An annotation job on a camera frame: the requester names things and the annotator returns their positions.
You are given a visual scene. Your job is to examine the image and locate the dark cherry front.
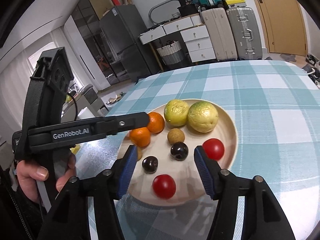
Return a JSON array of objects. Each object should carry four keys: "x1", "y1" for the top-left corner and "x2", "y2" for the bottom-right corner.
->
[{"x1": 142, "y1": 156, "x2": 158, "y2": 174}]

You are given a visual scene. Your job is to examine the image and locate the dark cherry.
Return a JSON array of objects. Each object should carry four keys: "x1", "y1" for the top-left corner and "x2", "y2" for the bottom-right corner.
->
[
  {"x1": 170, "y1": 141, "x2": 189, "y2": 161},
  {"x1": 142, "y1": 156, "x2": 158, "y2": 174}
]

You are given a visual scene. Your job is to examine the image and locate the brown longan fruit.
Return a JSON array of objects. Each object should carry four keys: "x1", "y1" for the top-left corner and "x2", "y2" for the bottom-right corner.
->
[{"x1": 167, "y1": 128, "x2": 185, "y2": 145}]

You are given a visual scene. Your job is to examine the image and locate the dark cherry back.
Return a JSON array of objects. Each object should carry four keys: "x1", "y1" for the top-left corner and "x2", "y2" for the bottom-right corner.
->
[{"x1": 170, "y1": 141, "x2": 189, "y2": 161}]

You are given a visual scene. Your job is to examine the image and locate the red cherry tomato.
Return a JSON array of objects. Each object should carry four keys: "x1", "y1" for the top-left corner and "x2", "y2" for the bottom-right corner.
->
[
  {"x1": 152, "y1": 174, "x2": 176, "y2": 199},
  {"x1": 202, "y1": 138, "x2": 225, "y2": 161}
]

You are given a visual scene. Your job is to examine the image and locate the left human hand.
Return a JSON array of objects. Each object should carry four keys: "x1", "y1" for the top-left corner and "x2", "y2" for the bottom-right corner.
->
[{"x1": 16, "y1": 153, "x2": 77, "y2": 203}]

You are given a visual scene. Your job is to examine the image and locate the orange mandarin front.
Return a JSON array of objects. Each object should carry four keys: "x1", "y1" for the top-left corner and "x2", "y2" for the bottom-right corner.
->
[{"x1": 129, "y1": 127, "x2": 151, "y2": 147}]

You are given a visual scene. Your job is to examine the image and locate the orange mandarin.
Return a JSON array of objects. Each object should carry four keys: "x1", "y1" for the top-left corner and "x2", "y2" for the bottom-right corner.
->
[
  {"x1": 129, "y1": 127, "x2": 151, "y2": 147},
  {"x1": 147, "y1": 112, "x2": 165, "y2": 134}
]

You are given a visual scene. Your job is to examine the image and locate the orange mandarin back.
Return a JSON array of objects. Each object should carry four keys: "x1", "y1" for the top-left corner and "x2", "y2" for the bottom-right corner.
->
[{"x1": 147, "y1": 112, "x2": 165, "y2": 134}]

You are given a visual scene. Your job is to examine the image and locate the green yellow citrus left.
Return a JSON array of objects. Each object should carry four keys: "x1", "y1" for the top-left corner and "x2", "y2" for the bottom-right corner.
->
[{"x1": 164, "y1": 99, "x2": 189, "y2": 127}]

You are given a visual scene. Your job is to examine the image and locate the green yellow citrus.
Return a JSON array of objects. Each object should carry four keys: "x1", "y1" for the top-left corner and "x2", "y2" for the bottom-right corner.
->
[
  {"x1": 187, "y1": 101, "x2": 219, "y2": 133},
  {"x1": 164, "y1": 99, "x2": 189, "y2": 127}
]

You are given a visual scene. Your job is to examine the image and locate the cream round plate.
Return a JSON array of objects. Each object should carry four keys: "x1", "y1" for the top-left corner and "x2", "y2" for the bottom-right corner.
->
[{"x1": 128, "y1": 105, "x2": 238, "y2": 206}]

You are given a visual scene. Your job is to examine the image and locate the green yellow citrus right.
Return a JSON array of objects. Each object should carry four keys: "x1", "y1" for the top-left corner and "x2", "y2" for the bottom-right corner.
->
[{"x1": 187, "y1": 101, "x2": 219, "y2": 133}]

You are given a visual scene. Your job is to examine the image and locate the woven laundry basket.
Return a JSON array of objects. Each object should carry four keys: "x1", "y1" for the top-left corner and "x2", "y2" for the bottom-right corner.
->
[{"x1": 157, "y1": 41, "x2": 184, "y2": 66}]

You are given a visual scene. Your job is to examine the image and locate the black refrigerator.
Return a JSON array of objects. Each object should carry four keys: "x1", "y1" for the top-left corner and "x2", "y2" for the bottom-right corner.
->
[{"x1": 99, "y1": 4, "x2": 161, "y2": 81}]

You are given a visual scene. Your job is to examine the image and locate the teal checked tablecloth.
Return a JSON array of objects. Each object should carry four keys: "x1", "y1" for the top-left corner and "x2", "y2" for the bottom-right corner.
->
[{"x1": 76, "y1": 61, "x2": 319, "y2": 239}]

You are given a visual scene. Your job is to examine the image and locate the black glass cabinet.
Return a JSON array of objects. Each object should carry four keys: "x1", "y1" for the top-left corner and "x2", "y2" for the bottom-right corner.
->
[{"x1": 72, "y1": 0, "x2": 130, "y2": 87}]

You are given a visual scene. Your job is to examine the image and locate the white drawer desk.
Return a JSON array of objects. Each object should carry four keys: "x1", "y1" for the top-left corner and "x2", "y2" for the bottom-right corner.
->
[{"x1": 139, "y1": 14, "x2": 216, "y2": 63}]

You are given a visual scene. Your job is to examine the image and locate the beige suitcase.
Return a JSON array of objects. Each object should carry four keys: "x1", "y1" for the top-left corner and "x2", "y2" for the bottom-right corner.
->
[{"x1": 201, "y1": 8, "x2": 238, "y2": 61}]

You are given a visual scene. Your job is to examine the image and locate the silver aluminium suitcase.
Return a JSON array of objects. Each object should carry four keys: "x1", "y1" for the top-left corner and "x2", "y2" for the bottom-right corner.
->
[{"x1": 226, "y1": 7, "x2": 263, "y2": 60}]

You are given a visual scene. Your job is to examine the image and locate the wooden door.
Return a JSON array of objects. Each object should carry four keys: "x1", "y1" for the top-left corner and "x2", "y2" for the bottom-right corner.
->
[{"x1": 256, "y1": 0, "x2": 307, "y2": 56}]

